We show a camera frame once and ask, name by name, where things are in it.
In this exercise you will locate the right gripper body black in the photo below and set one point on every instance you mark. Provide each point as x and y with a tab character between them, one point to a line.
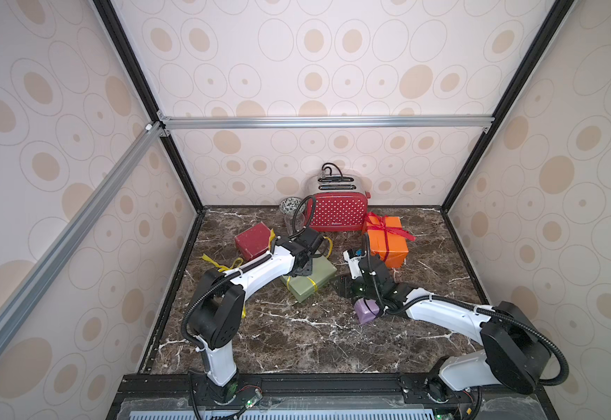
371	286

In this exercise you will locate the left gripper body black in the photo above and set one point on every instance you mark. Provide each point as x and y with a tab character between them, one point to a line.
306	268

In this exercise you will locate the purple gift box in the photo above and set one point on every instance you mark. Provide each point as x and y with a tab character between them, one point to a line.
367	310

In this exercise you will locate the yellow ribbon of green box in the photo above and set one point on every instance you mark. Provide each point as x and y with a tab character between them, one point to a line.
278	249

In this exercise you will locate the green gift box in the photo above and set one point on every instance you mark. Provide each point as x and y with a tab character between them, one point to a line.
302	287

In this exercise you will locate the red gift box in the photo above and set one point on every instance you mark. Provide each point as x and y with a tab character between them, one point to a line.
253	242

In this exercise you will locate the yellow ribbon of red box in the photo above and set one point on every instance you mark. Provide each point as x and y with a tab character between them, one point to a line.
224	265

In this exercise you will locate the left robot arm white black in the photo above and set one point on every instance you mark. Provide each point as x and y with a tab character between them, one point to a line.
214	314

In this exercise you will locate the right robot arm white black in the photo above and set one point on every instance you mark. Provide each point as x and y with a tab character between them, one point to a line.
513	354

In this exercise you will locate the orange gift box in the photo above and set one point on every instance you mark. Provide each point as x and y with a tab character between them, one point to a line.
389	239

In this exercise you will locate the red ribbon bow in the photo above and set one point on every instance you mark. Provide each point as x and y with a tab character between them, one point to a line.
387	226

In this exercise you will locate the clear plastic cup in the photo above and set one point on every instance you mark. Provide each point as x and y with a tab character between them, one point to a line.
294	223

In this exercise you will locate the patterned ceramic bowl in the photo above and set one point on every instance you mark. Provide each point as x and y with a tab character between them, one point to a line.
292	206

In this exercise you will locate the red polka dot toaster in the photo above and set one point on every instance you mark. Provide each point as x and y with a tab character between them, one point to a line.
341	203

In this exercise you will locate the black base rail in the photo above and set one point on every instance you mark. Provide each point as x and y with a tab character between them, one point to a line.
410	388

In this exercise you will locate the horizontal aluminium frame bar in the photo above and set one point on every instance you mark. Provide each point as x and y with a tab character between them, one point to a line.
344	122

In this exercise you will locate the left aluminium frame bar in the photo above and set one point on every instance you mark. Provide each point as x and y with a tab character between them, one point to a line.
25	298

